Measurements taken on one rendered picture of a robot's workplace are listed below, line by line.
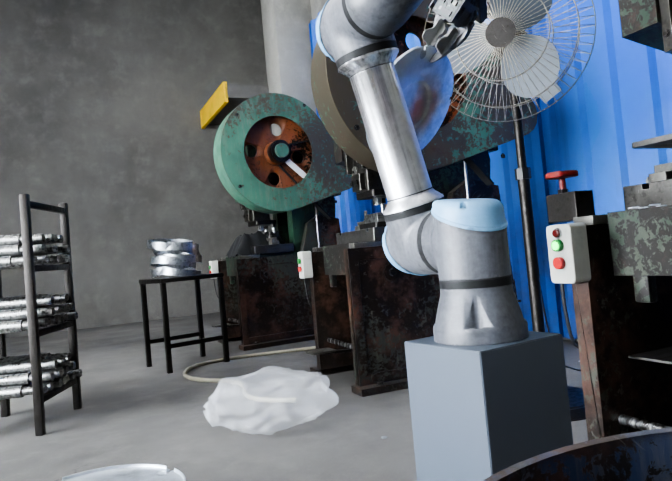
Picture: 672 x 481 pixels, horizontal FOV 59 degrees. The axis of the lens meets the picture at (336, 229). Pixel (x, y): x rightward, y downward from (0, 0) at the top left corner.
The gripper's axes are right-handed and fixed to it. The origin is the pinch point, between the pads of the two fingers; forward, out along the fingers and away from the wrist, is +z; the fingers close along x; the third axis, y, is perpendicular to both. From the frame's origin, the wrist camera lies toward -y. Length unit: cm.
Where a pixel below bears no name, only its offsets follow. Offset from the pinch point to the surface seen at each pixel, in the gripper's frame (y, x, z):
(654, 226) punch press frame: -17, 58, 3
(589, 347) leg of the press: -19, 65, 33
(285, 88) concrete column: -341, -333, 145
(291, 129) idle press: -195, -183, 115
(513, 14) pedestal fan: -77, -28, -19
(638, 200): -30, 50, 2
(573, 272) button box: -13, 53, 21
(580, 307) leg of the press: -20, 58, 28
